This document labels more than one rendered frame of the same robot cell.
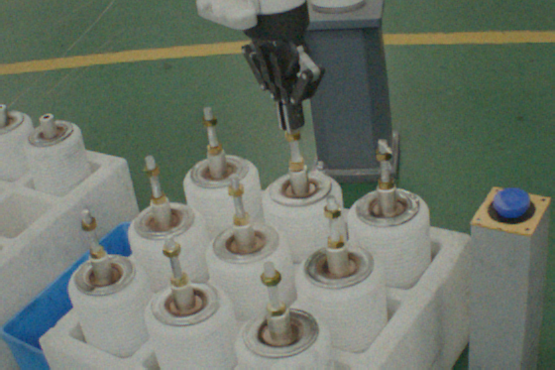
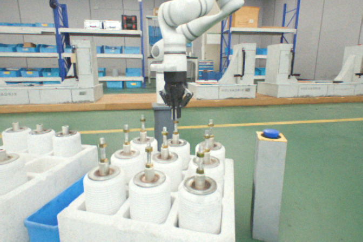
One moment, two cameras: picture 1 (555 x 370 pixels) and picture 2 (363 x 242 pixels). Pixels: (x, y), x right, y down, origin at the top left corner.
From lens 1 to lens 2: 0.52 m
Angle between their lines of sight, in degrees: 28
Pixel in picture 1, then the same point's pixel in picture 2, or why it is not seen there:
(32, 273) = (49, 189)
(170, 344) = (145, 198)
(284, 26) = (182, 76)
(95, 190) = (84, 155)
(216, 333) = (167, 190)
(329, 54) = (162, 118)
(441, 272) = (231, 169)
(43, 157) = (62, 140)
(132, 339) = (115, 204)
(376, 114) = not seen: hidden behind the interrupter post
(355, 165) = not seen: hidden behind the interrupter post
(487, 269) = (265, 159)
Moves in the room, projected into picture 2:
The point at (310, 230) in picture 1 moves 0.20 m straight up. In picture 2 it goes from (182, 155) to (182, 95)
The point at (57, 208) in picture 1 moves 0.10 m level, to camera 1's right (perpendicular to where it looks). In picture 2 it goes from (67, 161) to (98, 156)
